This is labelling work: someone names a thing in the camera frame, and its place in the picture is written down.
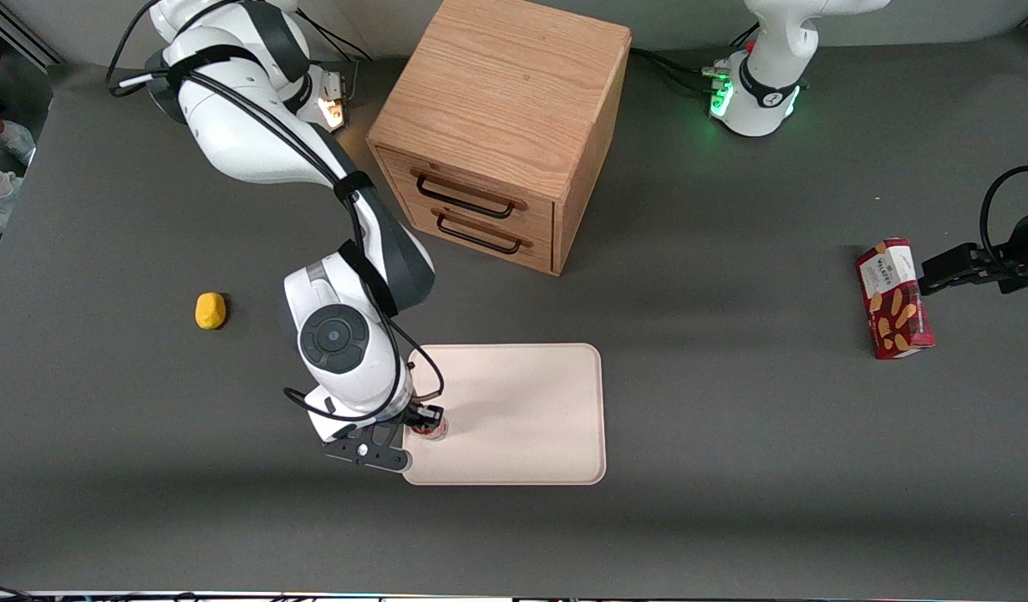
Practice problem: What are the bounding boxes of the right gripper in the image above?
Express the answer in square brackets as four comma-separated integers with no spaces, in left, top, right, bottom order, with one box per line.
[307,401,445,443]

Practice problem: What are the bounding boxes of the beige plastic tray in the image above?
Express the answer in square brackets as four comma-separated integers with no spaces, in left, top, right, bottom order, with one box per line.
[401,343,608,487]

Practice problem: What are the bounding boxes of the red cookie box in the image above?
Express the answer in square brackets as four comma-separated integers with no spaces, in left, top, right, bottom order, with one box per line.
[855,237,936,361]

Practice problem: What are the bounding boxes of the wooden drawer front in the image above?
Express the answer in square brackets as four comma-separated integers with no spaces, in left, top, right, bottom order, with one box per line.
[395,195,557,276]
[377,146,557,243]

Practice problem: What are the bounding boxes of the yellow lemon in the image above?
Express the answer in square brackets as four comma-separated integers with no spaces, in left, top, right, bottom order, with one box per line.
[195,292,229,331]

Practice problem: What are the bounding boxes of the wooden drawer cabinet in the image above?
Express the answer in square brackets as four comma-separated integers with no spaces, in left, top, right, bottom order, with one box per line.
[365,0,634,277]

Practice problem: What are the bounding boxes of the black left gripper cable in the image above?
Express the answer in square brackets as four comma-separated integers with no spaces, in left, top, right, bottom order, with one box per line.
[980,165,1028,262]

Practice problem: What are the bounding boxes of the black metal drawer handle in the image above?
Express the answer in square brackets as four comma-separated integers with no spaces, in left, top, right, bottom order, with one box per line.
[410,168,530,221]
[430,208,534,256]

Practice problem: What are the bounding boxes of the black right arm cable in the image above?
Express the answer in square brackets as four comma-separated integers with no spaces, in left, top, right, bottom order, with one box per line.
[106,0,446,424]

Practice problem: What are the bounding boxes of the black left base cables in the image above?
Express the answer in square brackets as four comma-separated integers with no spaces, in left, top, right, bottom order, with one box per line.
[629,23,762,98]

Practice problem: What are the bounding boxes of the black base cables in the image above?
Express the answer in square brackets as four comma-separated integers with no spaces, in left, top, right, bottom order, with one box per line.
[629,23,762,98]
[297,8,374,63]

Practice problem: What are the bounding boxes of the black right base cables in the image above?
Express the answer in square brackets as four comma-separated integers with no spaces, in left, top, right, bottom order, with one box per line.
[297,8,374,63]

